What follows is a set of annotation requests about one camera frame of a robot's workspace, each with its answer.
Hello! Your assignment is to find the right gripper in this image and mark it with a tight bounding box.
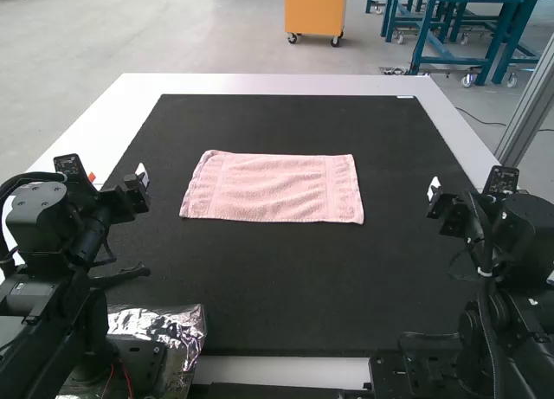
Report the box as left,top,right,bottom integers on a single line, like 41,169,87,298
425,176,473,240

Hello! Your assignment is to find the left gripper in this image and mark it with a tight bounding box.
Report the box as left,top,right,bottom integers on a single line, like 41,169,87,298
87,162,152,225

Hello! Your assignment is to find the pale towel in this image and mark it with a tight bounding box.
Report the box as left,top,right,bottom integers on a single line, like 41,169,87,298
178,149,367,225

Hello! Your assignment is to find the blue steel workbench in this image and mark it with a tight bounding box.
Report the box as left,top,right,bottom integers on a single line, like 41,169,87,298
365,0,434,45
408,0,547,88

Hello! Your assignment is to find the silver foil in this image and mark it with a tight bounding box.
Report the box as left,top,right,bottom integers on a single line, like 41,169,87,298
55,302,208,399

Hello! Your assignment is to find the black mat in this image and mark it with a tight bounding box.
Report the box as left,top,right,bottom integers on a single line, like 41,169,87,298
88,93,499,359

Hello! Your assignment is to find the dark base panel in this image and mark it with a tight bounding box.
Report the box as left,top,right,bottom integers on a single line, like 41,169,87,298
367,354,477,399

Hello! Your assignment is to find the yellow wheeled cart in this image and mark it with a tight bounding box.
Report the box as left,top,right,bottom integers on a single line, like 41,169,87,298
283,0,350,48

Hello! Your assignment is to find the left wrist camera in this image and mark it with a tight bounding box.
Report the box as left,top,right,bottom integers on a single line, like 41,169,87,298
53,152,94,188

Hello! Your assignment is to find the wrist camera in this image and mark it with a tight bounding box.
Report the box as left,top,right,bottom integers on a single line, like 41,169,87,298
485,164,520,196
53,152,94,188

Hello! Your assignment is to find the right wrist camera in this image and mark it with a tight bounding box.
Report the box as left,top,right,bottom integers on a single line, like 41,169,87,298
485,164,520,196

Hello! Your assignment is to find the black cable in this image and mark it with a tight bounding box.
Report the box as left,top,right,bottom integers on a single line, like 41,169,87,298
448,242,494,283

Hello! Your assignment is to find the aluminium profile post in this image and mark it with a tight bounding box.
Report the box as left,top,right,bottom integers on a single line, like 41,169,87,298
493,37,554,171

